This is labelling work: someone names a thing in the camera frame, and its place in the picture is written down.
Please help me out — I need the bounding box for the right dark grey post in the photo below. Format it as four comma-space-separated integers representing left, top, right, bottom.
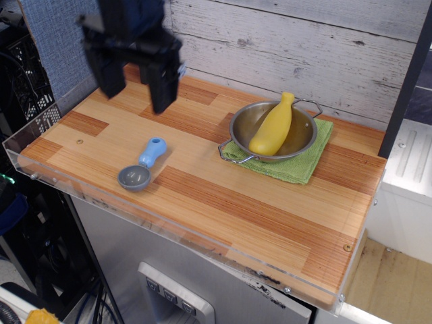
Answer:
378, 4, 431, 159

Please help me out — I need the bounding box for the green folded cloth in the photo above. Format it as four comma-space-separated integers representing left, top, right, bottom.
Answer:
218, 119, 333, 184

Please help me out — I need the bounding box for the steel bowl with handles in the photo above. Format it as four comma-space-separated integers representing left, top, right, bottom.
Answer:
218, 99, 323, 164

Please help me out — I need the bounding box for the silver toy fridge dispenser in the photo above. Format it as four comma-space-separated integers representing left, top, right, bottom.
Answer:
138, 262, 215, 323

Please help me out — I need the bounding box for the yellow toy banana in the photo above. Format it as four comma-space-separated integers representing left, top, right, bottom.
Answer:
248, 92, 295, 156

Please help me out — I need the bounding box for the black braided cable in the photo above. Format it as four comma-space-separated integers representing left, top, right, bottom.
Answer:
0, 300, 24, 324

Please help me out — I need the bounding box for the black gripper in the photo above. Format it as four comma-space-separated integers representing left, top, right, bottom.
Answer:
76, 1, 185, 114

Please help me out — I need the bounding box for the blue and grey scoop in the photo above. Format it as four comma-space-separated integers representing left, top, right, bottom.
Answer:
117, 137, 167, 192

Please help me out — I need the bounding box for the white appliance at right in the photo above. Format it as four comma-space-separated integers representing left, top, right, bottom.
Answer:
365, 119, 431, 263

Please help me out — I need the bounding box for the clear acrylic table guard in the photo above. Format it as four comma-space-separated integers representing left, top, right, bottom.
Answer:
1, 43, 387, 317

